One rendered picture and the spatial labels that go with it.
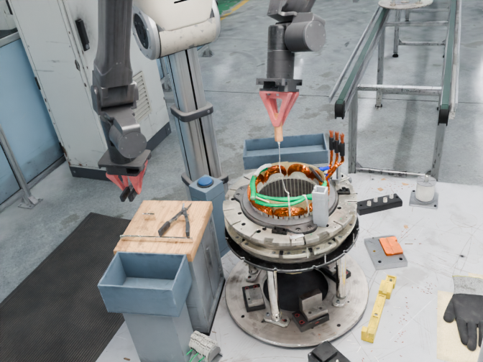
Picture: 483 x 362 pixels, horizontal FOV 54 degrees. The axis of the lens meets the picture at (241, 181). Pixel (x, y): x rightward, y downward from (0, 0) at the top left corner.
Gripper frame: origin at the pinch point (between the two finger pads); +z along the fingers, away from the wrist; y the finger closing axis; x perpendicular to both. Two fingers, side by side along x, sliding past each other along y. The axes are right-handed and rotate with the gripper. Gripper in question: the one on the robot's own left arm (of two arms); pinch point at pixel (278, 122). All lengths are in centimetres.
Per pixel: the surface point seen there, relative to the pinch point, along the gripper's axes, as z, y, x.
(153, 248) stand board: 29.7, -11.6, 24.8
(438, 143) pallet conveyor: 23, 190, -14
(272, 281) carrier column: 37.6, 2.5, 0.8
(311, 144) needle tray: 10.3, 46.3, 8.7
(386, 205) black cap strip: 30, 61, -13
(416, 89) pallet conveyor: -7, 177, -2
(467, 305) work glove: 45, 30, -40
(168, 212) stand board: 24.5, 0.3, 29.4
